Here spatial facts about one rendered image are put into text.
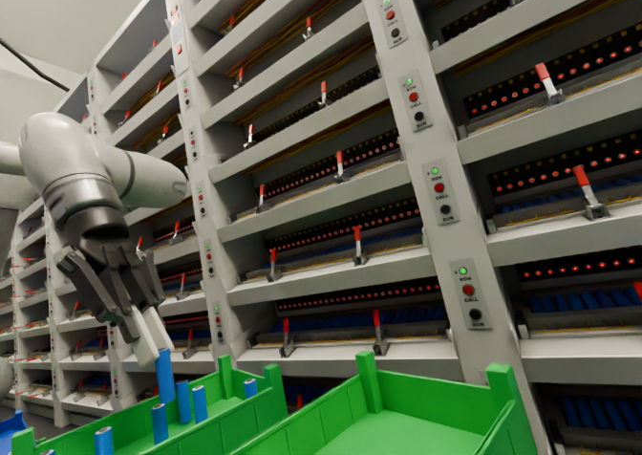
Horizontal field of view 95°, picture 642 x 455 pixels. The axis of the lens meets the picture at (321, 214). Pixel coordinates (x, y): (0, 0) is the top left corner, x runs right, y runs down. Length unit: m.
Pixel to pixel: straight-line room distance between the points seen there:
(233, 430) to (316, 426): 0.12
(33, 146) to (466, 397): 0.67
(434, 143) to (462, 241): 0.19
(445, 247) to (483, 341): 0.17
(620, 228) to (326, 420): 0.49
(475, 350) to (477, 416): 0.23
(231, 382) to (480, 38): 0.80
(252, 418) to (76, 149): 0.48
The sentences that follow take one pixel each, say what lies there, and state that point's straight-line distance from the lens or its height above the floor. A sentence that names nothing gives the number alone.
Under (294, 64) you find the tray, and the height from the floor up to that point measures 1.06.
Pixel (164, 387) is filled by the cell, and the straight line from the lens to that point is 0.48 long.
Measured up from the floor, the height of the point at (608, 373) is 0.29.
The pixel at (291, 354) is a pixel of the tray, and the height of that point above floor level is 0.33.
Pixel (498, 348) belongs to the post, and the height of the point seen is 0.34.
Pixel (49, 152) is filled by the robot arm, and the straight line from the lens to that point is 0.60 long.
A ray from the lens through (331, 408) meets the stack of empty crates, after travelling 0.45.
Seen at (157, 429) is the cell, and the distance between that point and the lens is 0.55.
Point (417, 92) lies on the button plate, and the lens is 0.67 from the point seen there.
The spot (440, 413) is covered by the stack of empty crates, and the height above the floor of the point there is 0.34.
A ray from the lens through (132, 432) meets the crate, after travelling 0.66.
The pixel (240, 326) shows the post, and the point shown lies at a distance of 0.98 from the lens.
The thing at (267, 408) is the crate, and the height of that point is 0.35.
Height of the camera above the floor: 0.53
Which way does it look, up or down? 10 degrees up
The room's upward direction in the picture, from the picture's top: 12 degrees counter-clockwise
